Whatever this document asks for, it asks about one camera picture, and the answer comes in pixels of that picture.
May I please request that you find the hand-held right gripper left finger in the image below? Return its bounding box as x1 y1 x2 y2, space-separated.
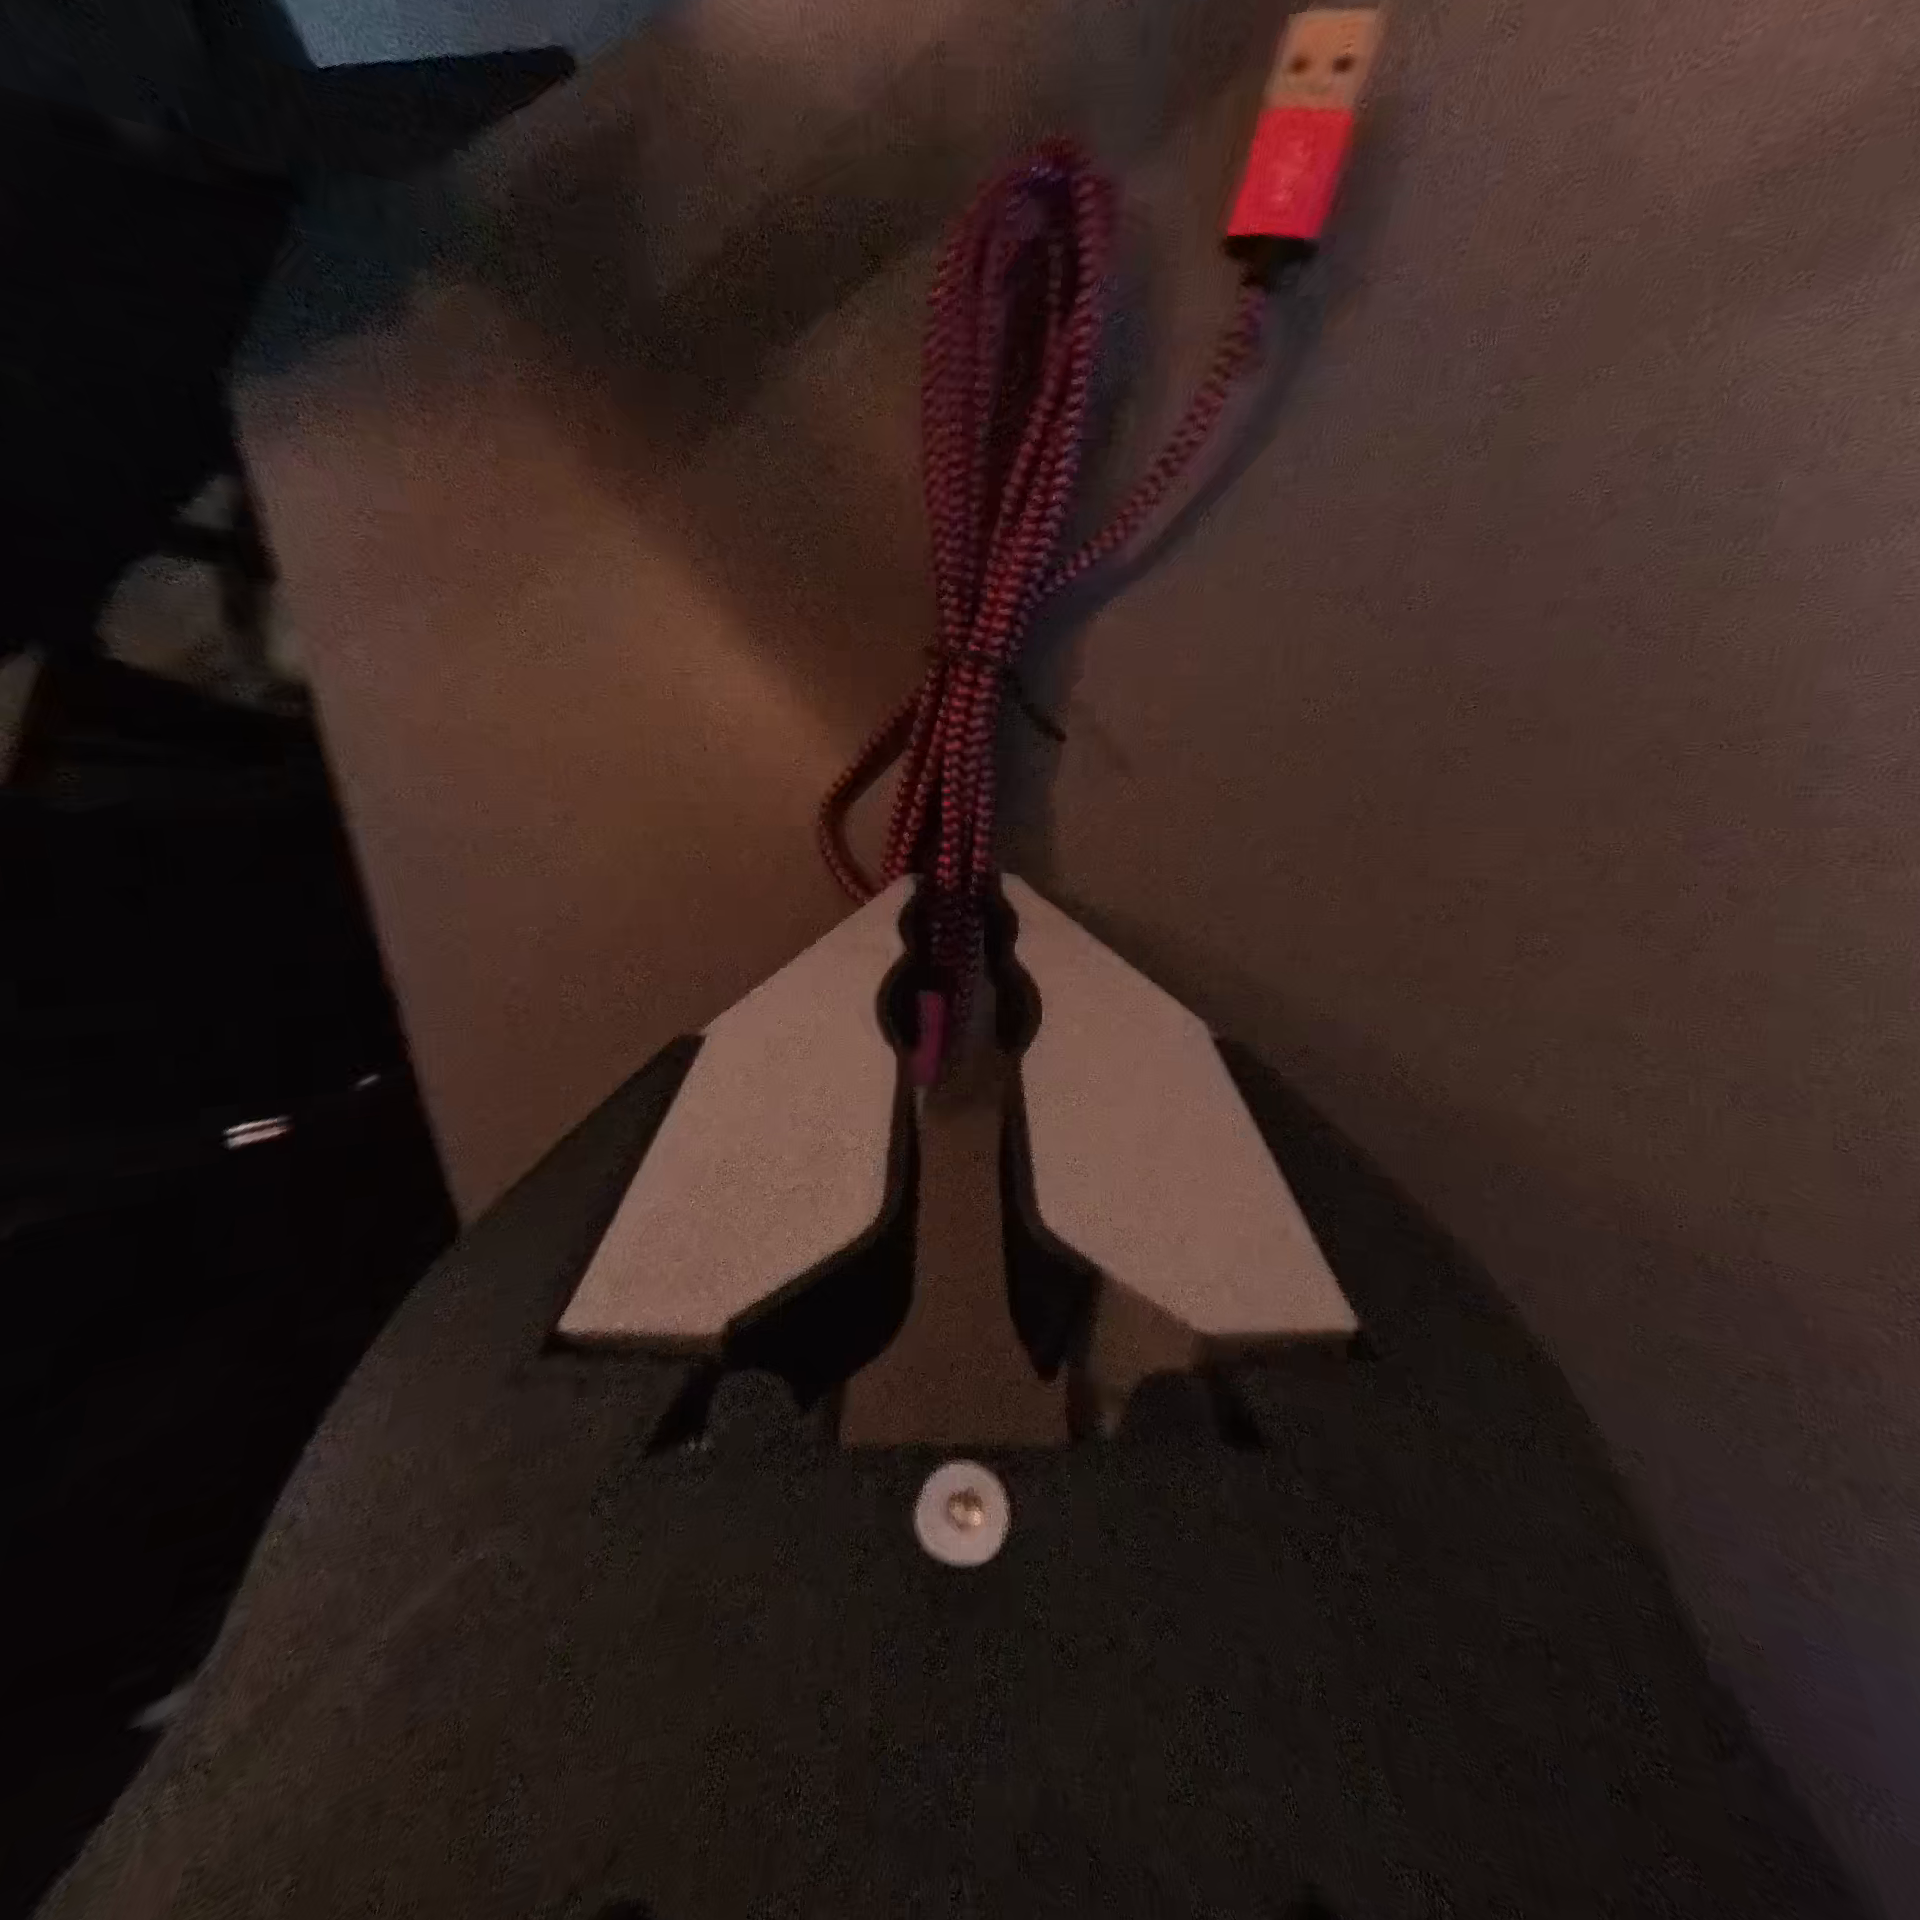
554 874 921 1412

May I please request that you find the red braided cable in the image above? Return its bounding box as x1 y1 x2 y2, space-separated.
815 0 1391 1087

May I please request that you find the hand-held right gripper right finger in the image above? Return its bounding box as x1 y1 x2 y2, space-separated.
990 874 1361 1390

